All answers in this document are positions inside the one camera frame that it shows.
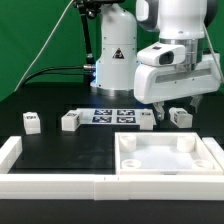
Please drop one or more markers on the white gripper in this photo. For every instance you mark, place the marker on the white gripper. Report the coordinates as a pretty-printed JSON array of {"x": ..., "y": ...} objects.
[{"x": 157, "y": 84}]

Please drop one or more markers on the white square table top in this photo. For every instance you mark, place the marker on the white square table top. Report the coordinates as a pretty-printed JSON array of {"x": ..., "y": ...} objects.
[{"x": 163, "y": 153}]

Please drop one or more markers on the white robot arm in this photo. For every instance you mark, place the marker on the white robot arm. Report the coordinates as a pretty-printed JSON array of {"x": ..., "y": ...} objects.
[{"x": 175, "y": 22}]

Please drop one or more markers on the sheet of fiducial tags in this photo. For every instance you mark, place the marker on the sheet of fiducial tags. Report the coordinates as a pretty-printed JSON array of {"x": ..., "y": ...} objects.
[{"x": 109, "y": 116}]

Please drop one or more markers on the white U-shaped fence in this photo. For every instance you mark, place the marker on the white U-shaped fence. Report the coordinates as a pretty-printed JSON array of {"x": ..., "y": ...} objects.
[{"x": 101, "y": 187}]

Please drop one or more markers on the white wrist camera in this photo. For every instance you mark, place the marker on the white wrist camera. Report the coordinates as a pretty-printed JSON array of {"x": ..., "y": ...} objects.
[{"x": 160, "y": 54}]

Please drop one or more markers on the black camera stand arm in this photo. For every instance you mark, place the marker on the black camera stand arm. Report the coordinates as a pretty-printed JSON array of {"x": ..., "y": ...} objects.
[{"x": 89, "y": 9}]

